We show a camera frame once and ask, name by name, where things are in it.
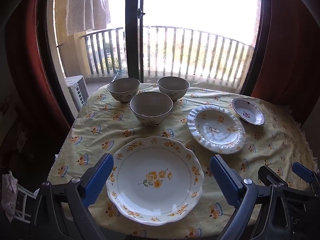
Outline small purple trim plate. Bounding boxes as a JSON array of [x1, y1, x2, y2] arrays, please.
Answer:
[[231, 98, 265, 126]]

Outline large yellow flower plate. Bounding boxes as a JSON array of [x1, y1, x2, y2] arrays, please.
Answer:
[[106, 136, 204, 226]]

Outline floral ceramic bowl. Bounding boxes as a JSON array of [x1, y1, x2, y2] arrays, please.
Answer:
[[157, 76, 190, 101], [130, 91, 173, 125], [107, 77, 140, 102]]

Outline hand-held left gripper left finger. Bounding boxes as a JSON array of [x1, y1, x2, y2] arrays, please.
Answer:
[[30, 153, 114, 240]]

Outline white wire rack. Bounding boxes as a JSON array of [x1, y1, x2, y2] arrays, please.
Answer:
[[14, 182, 38, 223]]

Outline dark window frame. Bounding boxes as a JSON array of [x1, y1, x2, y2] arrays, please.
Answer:
[[37, 0, 273, 130]]

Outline yellow printed tablecloth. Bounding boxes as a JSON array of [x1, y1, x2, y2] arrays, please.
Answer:
[[47, 81, 319, 239]]

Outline balcony railing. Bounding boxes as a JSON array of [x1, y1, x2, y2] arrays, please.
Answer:
[[56, 26, 254, 85]]

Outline red curtain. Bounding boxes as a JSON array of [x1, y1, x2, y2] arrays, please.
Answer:
[[250, 0, 320, 128], [5, 0, 73, 155]]

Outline white air conditioner unit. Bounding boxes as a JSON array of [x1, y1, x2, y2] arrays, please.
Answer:
[[64, 75, 89, 113]]

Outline ribbed white flower plate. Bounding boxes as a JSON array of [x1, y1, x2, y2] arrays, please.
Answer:
[[187, 105, 246, 155]]

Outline hanging white dotted cloth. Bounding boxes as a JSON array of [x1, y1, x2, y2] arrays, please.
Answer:
[[65, 0, 111, 37]]

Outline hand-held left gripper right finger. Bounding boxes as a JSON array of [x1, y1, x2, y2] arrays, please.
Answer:
[[210, 154, 293, 240]]

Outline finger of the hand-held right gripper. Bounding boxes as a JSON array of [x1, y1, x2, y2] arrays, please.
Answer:
[[292, 162, 320, 188], [258, 165, 288, 188]]

